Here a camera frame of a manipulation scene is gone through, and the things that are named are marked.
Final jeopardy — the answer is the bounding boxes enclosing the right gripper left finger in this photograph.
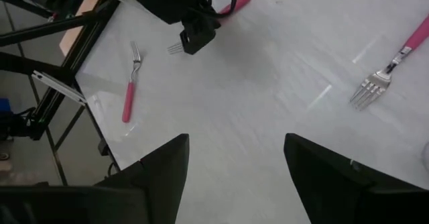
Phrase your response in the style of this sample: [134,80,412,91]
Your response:
[93,133,190,224]

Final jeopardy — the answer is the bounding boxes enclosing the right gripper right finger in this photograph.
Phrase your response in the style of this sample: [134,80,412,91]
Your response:
[283,132,429,224]

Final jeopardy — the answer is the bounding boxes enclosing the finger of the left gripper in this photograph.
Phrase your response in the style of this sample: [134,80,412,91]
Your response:
[182,15,222,38]
[178,28,218,56]

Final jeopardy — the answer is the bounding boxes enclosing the pink handled silver fork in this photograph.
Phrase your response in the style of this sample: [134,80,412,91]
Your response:
[166,0,253,56]
[349,14,429,111]
[121,40,143,124]

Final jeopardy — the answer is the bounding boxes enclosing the wooden table board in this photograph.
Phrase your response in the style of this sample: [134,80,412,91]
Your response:
[59,0,103,56]

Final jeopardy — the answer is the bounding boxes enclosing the white metal bar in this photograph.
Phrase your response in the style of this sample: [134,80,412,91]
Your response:
[31,70,88,106]

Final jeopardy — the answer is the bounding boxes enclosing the small black frame clamp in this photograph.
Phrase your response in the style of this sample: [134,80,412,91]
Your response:
[97,139,111,158]

